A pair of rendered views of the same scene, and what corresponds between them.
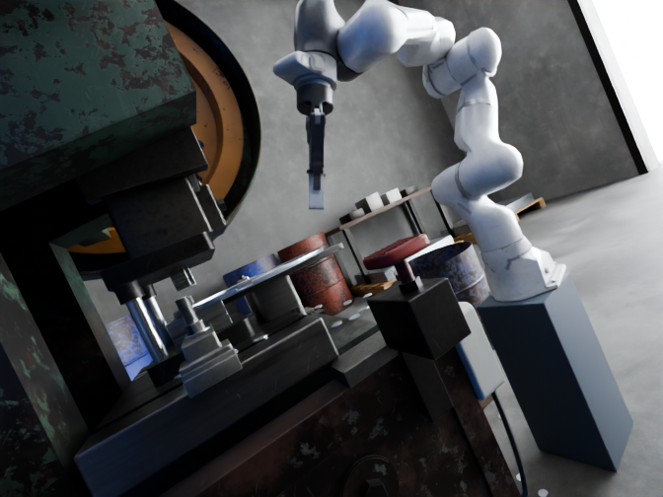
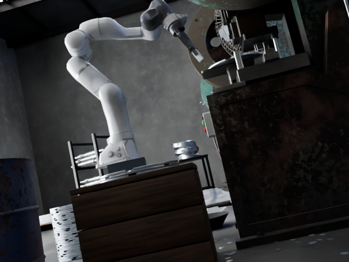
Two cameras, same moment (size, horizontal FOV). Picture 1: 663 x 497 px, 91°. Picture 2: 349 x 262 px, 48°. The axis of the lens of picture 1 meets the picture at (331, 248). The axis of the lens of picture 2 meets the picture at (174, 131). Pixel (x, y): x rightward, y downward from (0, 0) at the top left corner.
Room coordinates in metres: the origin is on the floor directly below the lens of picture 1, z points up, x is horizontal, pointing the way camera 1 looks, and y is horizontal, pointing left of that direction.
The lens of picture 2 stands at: (2.42, 0.78, 0.30)
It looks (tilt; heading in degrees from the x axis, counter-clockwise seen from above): 7 degrees up; 210
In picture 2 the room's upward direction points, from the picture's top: 13 degrees counter-clockwise
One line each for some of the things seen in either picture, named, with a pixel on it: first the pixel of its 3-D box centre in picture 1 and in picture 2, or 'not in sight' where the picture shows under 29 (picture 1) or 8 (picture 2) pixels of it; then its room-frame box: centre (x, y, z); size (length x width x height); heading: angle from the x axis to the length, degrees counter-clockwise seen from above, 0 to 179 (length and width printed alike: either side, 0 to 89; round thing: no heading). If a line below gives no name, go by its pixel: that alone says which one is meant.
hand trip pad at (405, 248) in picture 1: (405, 275); not in sight; (0.38, -0.07, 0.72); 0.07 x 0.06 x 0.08; 113
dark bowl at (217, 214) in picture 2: not in sight; (204, 223); (0.39, -0.34, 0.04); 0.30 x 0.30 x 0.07
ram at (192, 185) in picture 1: (153, 173); (241, 10); (0.61, 0.24, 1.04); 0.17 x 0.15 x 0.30; 113
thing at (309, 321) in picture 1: (216, 363); (268, 79); (0.59, 0.28, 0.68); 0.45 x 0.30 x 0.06; 23
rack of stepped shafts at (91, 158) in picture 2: not in sight; (102, 181); (-0.70, -2.03, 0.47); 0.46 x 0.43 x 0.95; 93
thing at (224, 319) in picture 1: (199, 320); (263, 63); (0.59, 0.27, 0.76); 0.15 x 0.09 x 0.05; 23
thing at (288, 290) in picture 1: (291, 298); (230, 80); (0.66, 0.12, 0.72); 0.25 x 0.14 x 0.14; 113
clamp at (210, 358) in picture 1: (197, 332); not in sight; (0.44, 0.21, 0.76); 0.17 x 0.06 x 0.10; 23
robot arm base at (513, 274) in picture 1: (517, 260); (116, 149); (0.90, -0.46, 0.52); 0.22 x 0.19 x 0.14; 124
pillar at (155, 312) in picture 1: (155, 313); (276, 44); (0.64, 0.37, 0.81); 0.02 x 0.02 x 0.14
